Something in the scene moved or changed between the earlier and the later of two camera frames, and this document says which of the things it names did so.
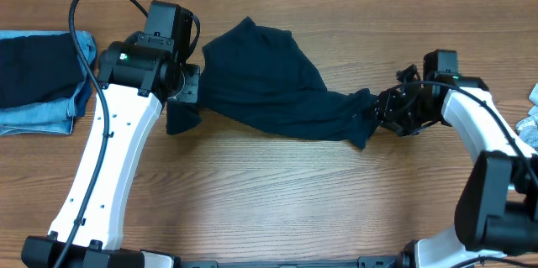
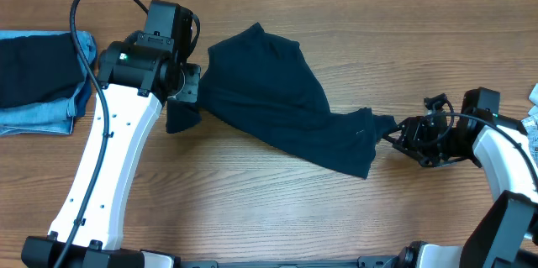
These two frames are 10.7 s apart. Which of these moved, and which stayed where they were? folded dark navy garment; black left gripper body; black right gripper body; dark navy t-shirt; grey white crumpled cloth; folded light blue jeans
Moved: dark navy t-shirt; black right gripper body
Stayed: black left gripper body; grey white crumpled cloth; folded light blue jeans; folded dark navy garment
